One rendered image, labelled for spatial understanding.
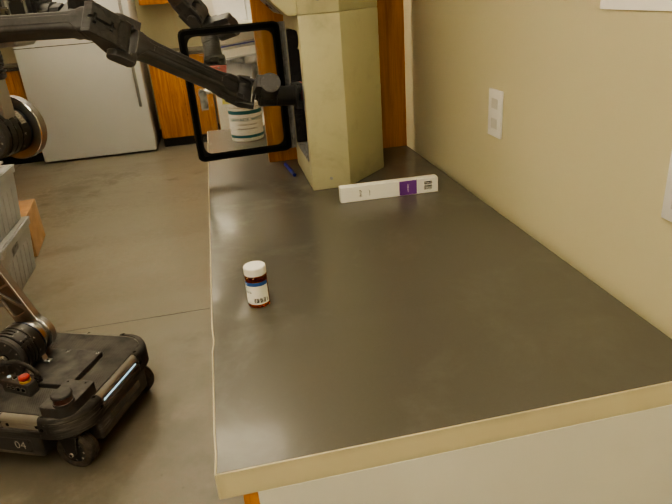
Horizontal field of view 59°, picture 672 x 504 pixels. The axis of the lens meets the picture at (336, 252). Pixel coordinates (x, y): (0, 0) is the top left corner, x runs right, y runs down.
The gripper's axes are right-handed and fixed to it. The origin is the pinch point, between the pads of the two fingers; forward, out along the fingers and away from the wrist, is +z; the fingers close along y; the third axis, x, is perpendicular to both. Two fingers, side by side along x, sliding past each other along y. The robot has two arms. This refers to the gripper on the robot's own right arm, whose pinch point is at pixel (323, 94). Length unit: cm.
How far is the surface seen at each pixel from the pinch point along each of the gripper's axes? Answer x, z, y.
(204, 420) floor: 121, -45, 15
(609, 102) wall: -8, 30, -88
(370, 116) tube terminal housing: 5.7, 11.9, -8.9
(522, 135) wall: 3, 32, -58
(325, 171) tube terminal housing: 19.3, -3.8, -16.9
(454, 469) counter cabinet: 35, -11, -120
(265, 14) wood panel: -22.3, -13.7, 19.6
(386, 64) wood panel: -6.8, 25.9, 18.0
